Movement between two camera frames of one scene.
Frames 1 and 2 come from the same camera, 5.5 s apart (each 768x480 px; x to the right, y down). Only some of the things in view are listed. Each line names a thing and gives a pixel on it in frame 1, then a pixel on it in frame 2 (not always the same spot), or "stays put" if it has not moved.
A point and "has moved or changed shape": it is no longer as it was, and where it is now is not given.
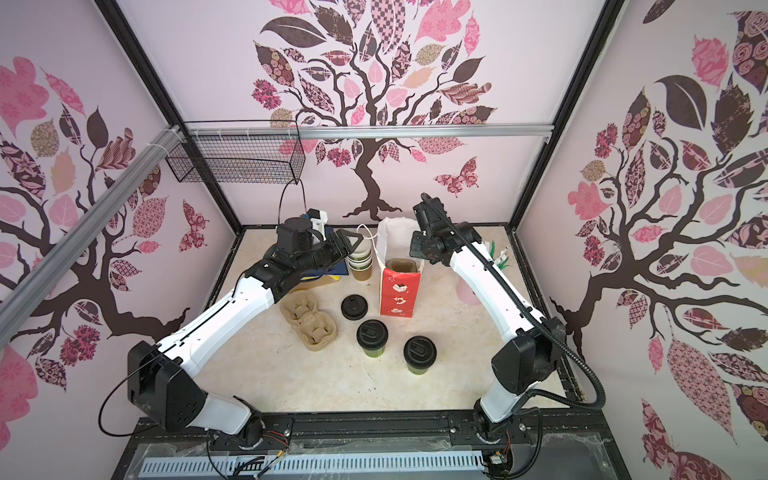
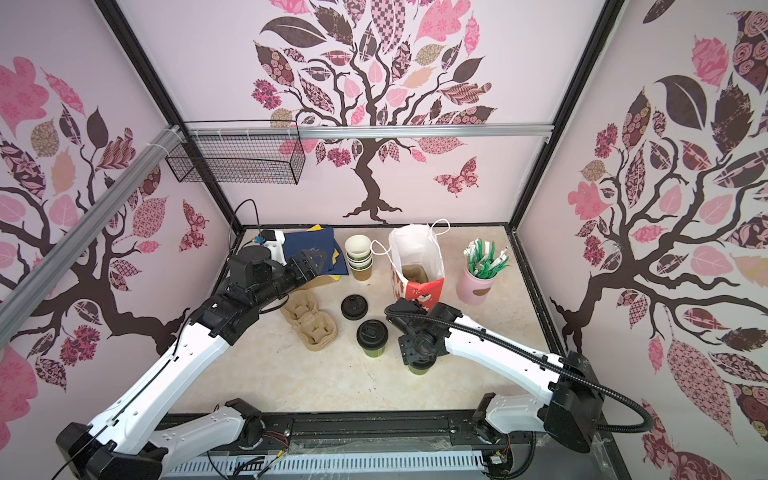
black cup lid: (372, 334) stays put
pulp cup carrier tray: (318, 329) stays put
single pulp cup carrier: (402, 265) → (414, 273)
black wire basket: (239, 151) stays put
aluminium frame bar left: (75, 241) stays put
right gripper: (416, 245) → (406, 351)
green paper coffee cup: (374, 353) stays put
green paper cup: (417, 371) stays put
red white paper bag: (400, 271) has moved or changed shape
